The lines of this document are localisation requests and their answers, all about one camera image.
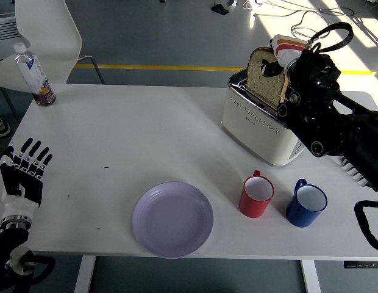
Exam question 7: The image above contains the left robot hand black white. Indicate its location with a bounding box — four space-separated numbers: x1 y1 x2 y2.
0 137 54 218

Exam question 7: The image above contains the purple round plate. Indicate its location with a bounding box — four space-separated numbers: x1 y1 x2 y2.
132 181 215 259

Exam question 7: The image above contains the brown bread slice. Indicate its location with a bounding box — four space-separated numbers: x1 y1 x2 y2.
245 46 290 107

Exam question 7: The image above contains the person's shoe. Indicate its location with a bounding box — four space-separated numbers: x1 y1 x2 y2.
0 110 12 138

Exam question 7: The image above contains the white table leg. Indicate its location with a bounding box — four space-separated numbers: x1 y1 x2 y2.
73 255 97 293
300 259 323 293

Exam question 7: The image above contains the clear plastic drink bottle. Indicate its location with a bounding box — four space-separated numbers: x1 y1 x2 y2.
13 42 57 107

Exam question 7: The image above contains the white plastic chair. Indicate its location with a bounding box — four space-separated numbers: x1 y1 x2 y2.
0 0 105 123

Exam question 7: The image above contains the white slatted panel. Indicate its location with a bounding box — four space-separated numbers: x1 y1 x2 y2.
0 13 24 46

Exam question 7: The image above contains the red enamel mug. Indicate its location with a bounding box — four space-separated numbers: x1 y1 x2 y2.
238 170 275 219

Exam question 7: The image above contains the cream toaster with chrome top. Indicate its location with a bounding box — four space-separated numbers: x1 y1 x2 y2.
220 67 306 167

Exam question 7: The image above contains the black floor object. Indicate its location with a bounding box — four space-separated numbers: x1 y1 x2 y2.
210 3 229 15

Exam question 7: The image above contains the blue enamel mug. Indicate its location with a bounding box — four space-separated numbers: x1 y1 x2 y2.
285 178 328 228

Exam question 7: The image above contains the silver toast rack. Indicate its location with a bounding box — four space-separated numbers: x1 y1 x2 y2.
338 156 369 187

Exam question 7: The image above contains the black table control panel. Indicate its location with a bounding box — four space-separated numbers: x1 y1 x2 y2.
343 261 378 269

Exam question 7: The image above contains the grey floor cable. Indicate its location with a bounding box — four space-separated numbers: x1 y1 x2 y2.
290 5 356 40

